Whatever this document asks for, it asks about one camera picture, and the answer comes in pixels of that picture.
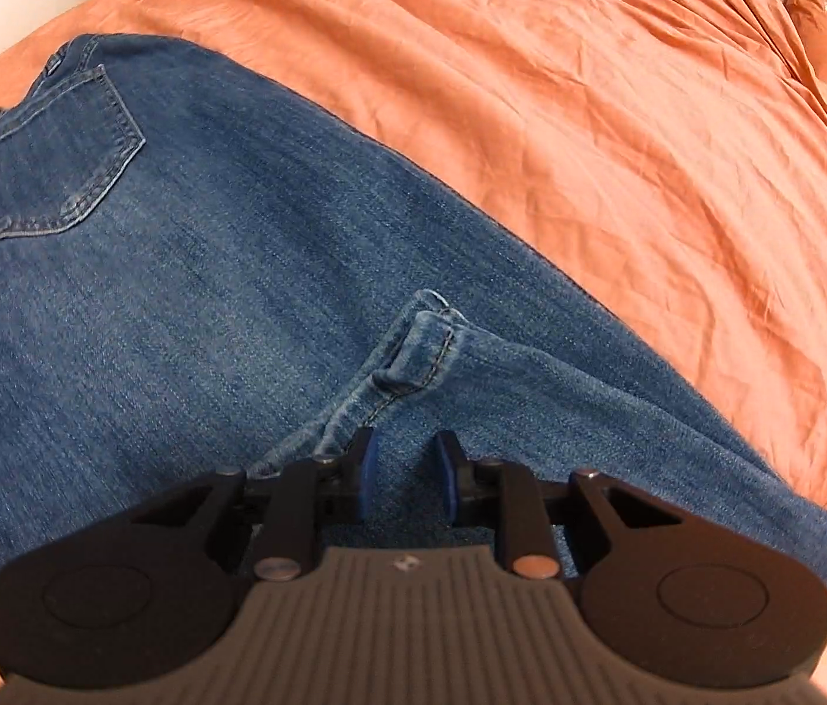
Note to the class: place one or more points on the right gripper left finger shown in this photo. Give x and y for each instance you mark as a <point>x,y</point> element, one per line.
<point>142,593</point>

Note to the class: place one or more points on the orange bed sheet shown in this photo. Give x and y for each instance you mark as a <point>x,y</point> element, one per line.
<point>671,155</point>

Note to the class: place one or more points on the blue denim jeans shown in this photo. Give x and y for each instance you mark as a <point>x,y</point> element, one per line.
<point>200,269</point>

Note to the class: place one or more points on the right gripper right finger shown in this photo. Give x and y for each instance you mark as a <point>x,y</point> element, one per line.
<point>668,591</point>

